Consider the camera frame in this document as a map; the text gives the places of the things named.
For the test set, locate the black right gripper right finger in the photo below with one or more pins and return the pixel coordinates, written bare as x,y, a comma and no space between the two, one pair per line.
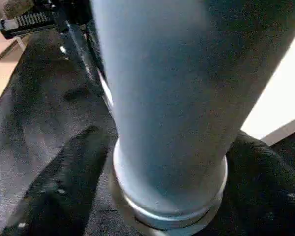
260,191

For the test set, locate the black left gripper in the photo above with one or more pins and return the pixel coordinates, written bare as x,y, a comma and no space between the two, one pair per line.
39,22

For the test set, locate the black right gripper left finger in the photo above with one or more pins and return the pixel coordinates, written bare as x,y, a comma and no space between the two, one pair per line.
64,186

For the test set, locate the white plastic table leg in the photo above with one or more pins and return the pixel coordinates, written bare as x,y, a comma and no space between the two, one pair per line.
174,98

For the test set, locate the white plastic table top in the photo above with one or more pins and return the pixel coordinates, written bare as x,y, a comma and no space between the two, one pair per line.
280,98

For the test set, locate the black work mat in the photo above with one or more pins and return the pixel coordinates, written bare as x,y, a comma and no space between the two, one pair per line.
27,110

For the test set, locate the black metal stand bar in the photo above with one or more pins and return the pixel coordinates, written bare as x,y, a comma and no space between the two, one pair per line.
7,52

